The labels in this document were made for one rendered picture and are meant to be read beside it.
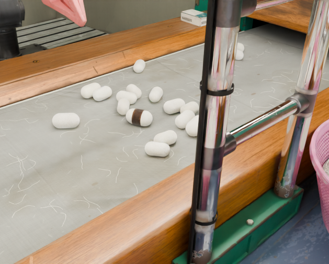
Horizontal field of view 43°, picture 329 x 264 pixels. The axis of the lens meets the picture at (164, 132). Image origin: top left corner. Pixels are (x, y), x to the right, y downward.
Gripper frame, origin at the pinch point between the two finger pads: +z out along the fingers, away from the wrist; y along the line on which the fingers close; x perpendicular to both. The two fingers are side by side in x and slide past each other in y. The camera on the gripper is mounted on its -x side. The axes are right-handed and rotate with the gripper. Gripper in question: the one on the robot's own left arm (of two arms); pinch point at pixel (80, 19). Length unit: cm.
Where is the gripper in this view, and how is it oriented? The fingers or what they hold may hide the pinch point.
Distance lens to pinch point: 63.0
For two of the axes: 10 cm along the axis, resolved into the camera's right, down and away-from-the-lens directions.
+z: 5.0, 8.5, -1.3
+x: -4.6, 4.0, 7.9
